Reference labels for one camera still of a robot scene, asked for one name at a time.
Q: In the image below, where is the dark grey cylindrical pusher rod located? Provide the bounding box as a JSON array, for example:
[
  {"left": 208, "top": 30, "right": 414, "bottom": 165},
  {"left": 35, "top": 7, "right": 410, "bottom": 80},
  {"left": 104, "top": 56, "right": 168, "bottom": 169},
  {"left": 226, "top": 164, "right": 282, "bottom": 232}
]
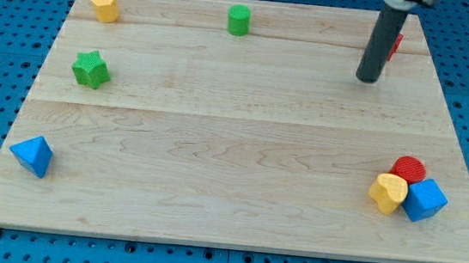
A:
[{"left": 356, "top": 3, "right": 408, "bottom": 83}]

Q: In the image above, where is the red star block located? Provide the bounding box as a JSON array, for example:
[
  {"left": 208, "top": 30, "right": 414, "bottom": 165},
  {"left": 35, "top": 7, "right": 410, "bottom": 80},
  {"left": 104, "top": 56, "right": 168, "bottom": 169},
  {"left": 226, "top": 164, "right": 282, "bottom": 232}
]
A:
[{"left": 387, "top": 34, "right": 404, "bottom": 62}]

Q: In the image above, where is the red circle block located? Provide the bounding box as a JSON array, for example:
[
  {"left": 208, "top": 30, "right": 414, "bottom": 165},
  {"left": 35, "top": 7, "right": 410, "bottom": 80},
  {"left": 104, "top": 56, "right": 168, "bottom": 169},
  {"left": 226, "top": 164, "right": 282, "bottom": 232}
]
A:
[{"left": 389, "top": 156, "right": 427, "bottom": 185}]

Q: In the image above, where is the green star block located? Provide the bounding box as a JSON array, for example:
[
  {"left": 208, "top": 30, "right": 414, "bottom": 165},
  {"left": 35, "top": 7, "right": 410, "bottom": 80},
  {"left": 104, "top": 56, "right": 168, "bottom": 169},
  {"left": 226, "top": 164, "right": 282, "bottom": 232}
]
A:
[{"left": 72, "top": 51, "right": 111, "bottom": 89}]

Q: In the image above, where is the yellow heart block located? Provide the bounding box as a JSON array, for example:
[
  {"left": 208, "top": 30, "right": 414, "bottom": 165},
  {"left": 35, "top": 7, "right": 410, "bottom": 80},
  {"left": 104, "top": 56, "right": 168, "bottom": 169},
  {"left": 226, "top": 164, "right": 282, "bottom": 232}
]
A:
[{"left": 368, "top": 173, "right": 409, "bottom": 215}]

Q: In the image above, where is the green cylinder block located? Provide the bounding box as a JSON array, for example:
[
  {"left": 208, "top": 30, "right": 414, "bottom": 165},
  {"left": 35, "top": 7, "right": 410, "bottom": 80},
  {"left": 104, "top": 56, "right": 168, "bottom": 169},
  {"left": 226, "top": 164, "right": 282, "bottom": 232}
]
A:
[{"left": 227, "top": 4, "right": 251, "bottom": 36}]

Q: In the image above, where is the blue cube block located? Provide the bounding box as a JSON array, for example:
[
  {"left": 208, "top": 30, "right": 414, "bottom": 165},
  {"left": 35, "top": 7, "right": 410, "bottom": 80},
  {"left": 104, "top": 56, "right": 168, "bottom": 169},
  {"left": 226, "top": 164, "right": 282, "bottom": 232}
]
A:
[{"left": 402, "top": 179, "right": 448, "bottom": 223}]

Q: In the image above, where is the wooden board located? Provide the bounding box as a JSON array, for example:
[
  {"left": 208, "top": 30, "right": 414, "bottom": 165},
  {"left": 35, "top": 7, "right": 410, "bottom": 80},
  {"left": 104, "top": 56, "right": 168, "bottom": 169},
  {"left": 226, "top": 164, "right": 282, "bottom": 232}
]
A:
[{"left": 0, "top": 0, "right": 469, "bottom": 263}]

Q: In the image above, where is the yellow hexagon block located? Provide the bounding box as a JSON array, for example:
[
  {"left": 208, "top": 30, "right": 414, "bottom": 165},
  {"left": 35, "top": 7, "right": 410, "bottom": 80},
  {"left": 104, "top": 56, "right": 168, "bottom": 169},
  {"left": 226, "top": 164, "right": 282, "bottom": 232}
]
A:
[{"left": 90, "top": 0, "right": 120, "bottom": 23}]

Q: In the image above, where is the blue triangle block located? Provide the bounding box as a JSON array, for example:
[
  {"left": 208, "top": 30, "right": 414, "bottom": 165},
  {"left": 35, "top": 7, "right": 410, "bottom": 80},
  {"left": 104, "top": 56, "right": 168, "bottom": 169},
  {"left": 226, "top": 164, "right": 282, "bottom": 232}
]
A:
[{"left": 9, "top": 136, "right": 53, "bottom": 179}]

